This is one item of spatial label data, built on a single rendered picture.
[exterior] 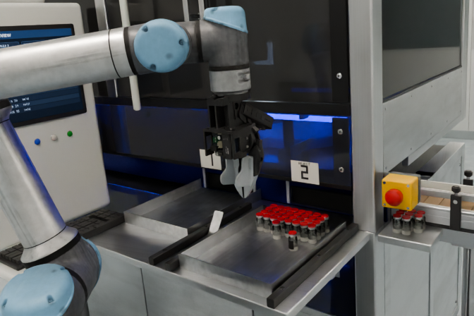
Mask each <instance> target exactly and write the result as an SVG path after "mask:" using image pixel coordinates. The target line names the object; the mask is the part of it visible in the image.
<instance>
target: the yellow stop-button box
mask: <svg viewBox="0 0 474 316"><path fill-rule="evenodd" d="M392 188H395V189H397V190H400V191H401V193H402V194H403V201H402V203H401V204H400V205H398V206H395V207H394V206H391V205H389V204H388V203H387V202H386V200H385V198H384V196H385V193H386V192H387V191H388V190H390V189H392ZM419 202H420V174H409V173H403V172H396V171H392V172H390V173H389V175H387V176H386V177H385V178H383V179H382V206H383V207H390V208H394V209H402V210H406V211H411V210H412V209H413V208H414V207H415V206H416V205H417V204H418V203H419Z"/></svg>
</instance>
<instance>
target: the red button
mask: <svg viewBox="0 0 474 316"><path fill-rule="evenodd" d="M384 198H385V200H386V202H387V203H388V204H389V205H391V206H394V207H395V206H398V205H400V204H401V203H402V201H403V194H402V193H401V191H400V190H397V189H395V188H392V189H390V190H388V191H387V192H386V193H385V196H384Z"/></svg>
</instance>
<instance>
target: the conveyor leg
mask: <svg viewBox="0 0 474 316"><path fill-rule="evenodd" d="M451 245H455V246H458V247H462V248H463V269H462V291H461V316H474V248H471V247H467V246H463V245H456V244H453V243H452V244H451Z"/></svg>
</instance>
